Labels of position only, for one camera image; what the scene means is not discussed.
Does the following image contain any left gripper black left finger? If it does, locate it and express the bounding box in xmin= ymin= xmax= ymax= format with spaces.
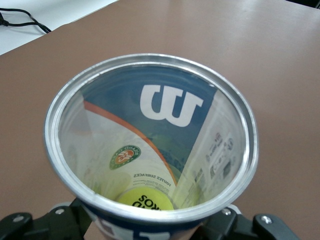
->
xmin=0 ymin=201 xmax=94 ymax=240

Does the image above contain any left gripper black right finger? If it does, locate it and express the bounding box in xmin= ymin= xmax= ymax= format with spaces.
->
xmin=192 ymin=208 xmax=305 ymax=240

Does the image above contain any yellow-green tennis ball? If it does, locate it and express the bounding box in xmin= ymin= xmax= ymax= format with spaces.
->
xmin=116 ymin=187 xmax=175 ymax=212

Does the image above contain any blue white tennis ball can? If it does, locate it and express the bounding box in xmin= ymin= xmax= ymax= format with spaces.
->
xmin=44 ymin=52 xmax=258 ymax=240

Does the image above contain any black cable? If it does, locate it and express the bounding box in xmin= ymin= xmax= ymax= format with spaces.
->
xmin=0 ymin=7 xmax=52 ymax=34

